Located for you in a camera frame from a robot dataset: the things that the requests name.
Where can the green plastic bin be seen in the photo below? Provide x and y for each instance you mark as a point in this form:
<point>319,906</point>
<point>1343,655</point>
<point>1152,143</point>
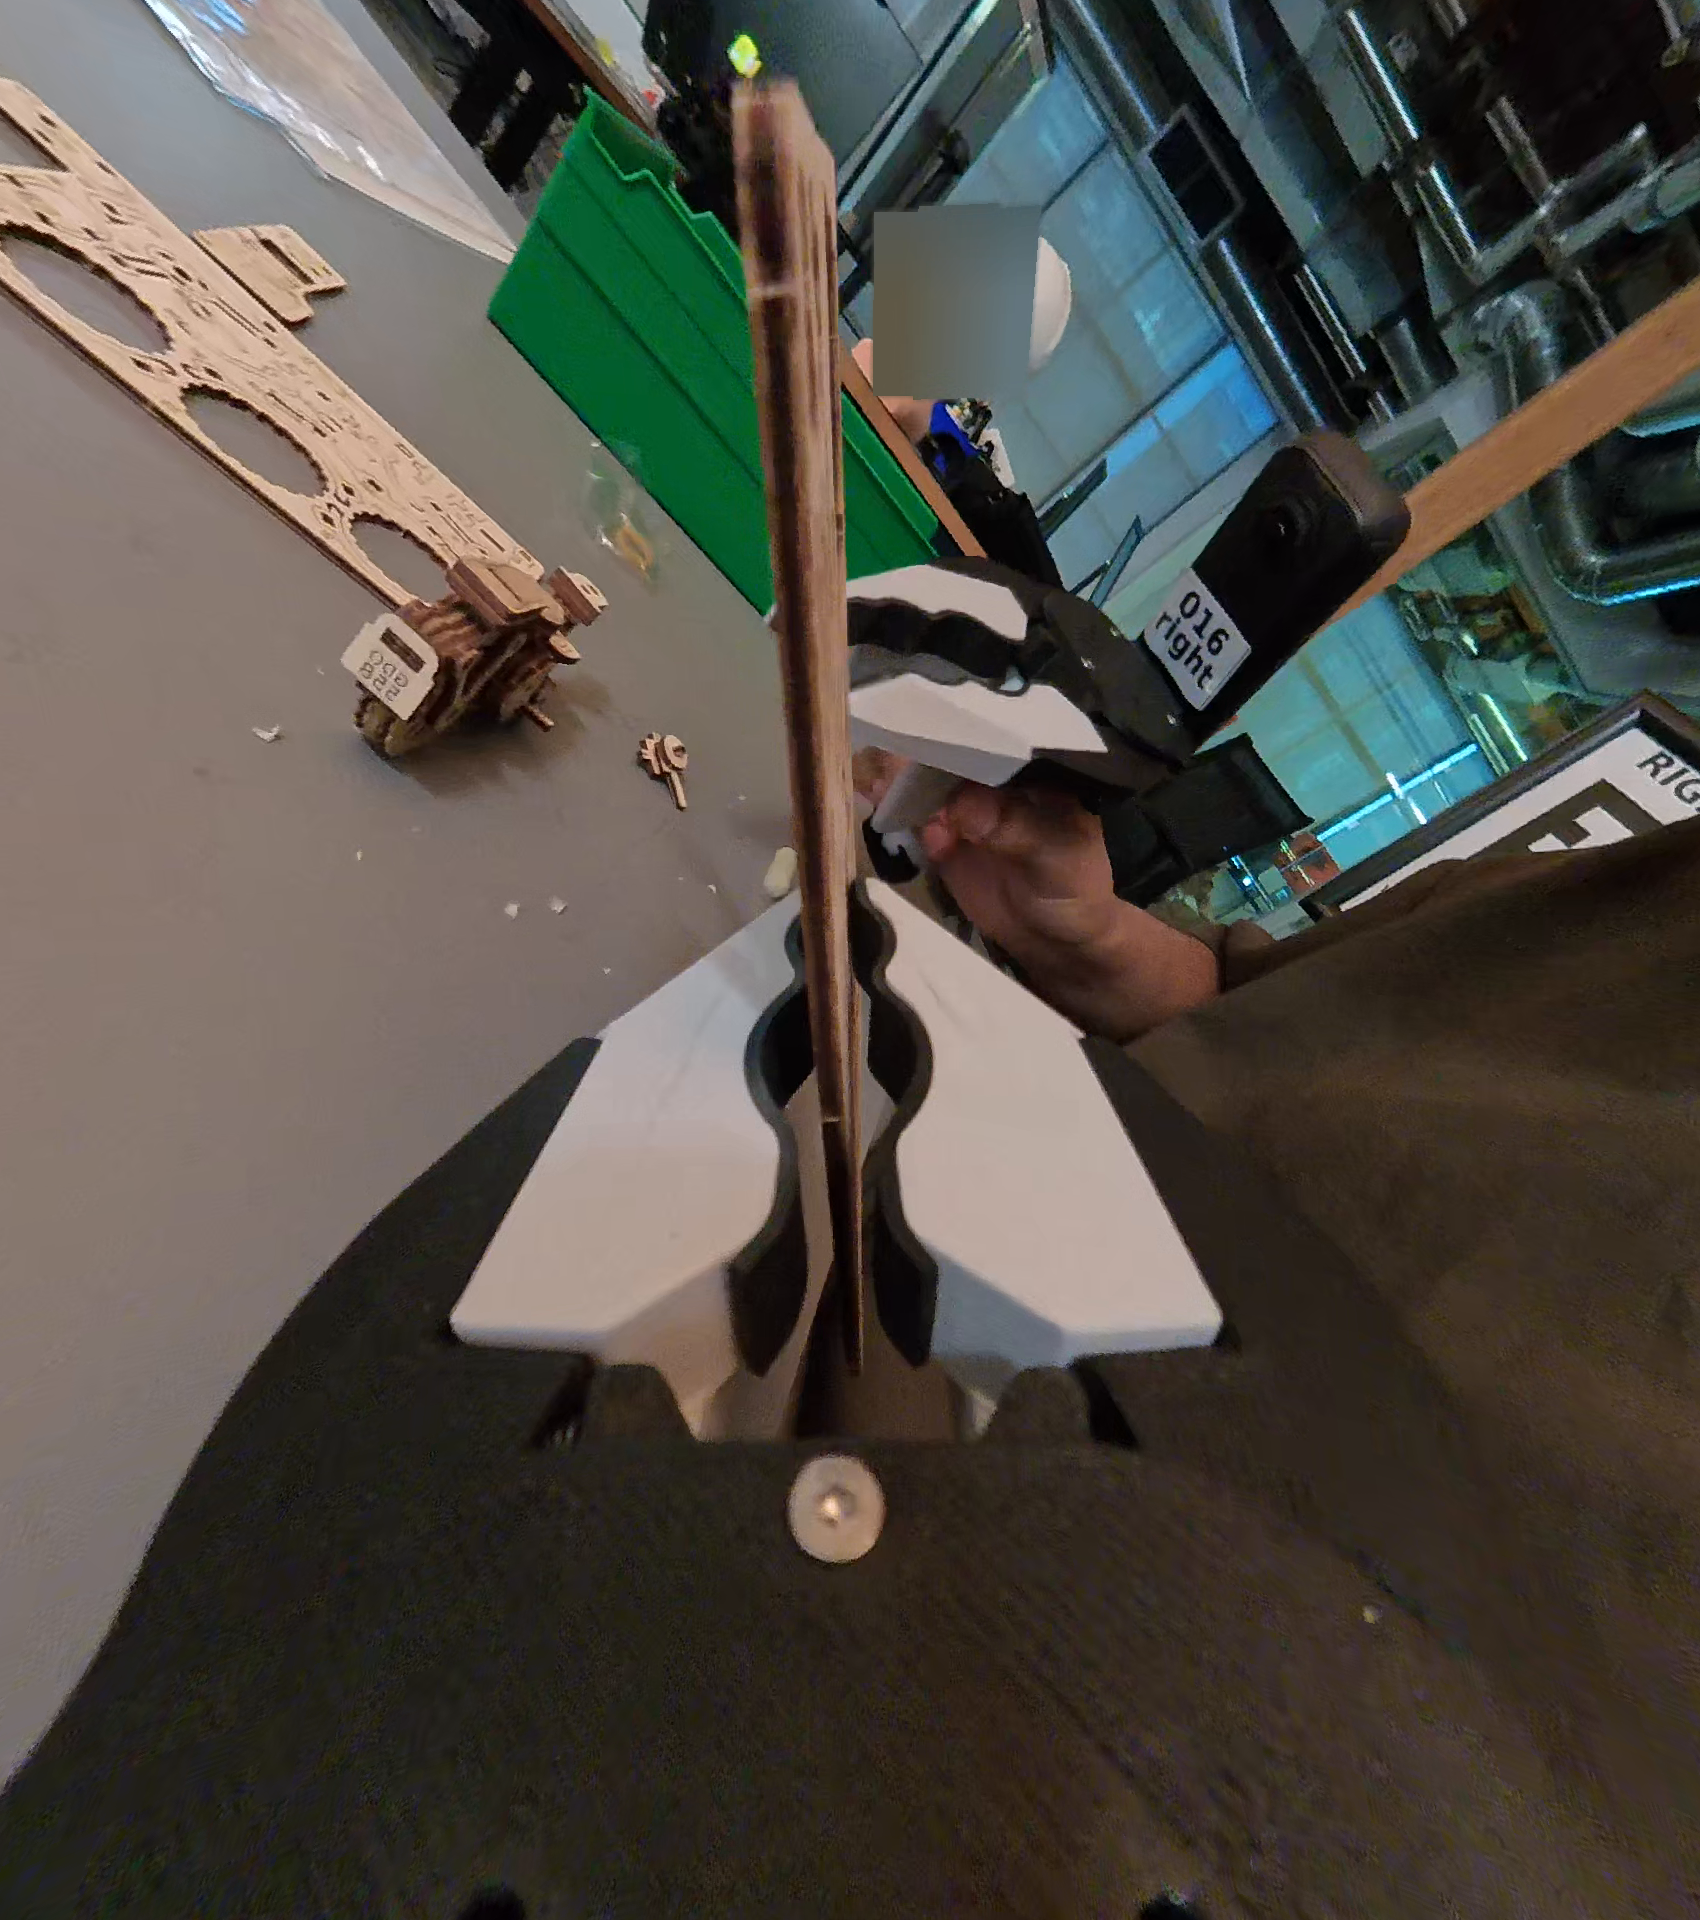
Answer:
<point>611,300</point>

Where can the clear bag with rubber bands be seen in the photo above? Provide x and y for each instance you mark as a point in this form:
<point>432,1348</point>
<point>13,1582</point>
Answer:
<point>624,518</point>

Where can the person's right hand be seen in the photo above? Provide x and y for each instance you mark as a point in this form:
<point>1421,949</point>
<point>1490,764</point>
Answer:
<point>1045,885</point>

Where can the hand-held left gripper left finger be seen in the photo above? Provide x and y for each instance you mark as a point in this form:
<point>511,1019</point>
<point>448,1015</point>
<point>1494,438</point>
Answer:
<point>611,1201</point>

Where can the small wooden sheet offcut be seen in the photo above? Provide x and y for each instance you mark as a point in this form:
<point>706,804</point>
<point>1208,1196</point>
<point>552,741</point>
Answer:
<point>319,284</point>

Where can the clear plastic sleeve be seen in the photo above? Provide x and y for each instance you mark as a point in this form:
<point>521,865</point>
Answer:
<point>340,104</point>

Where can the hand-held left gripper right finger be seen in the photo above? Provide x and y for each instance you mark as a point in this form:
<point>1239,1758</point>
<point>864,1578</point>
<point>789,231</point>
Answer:
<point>1061,1201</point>

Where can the metal ventilation ducts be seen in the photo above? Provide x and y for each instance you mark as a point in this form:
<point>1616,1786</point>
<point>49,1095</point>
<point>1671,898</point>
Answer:
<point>1540,150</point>

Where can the white round lamp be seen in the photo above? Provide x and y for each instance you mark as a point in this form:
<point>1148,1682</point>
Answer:
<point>1052,300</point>

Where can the small cream wax stick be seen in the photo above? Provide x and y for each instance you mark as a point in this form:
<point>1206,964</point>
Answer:
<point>781,872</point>

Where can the wooden puzzle sheet with gears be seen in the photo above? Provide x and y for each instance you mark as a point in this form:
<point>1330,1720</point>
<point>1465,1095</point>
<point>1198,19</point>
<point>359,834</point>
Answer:
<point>804,601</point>

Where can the person's right forearm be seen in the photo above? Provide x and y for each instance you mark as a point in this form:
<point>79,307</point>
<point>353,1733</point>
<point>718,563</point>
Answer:
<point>1134,983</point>

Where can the black framed white sign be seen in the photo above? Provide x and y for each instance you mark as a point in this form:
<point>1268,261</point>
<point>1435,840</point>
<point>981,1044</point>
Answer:
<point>1570,819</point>

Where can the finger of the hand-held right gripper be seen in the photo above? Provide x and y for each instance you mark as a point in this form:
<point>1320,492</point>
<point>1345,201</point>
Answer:
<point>940,588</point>
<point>970,734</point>

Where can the wooden ceiling beam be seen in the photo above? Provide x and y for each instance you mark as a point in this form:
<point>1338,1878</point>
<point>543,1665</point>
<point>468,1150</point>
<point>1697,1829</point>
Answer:
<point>1615,382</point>

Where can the grey desk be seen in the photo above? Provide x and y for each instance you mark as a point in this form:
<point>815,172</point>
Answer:
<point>191,974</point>

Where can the small wooden cross part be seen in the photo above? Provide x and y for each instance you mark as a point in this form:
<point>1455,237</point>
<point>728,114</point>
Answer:
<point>666,768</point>

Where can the wooden model motorcycle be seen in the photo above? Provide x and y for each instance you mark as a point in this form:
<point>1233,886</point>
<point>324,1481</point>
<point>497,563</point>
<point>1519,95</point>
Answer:
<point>475,660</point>

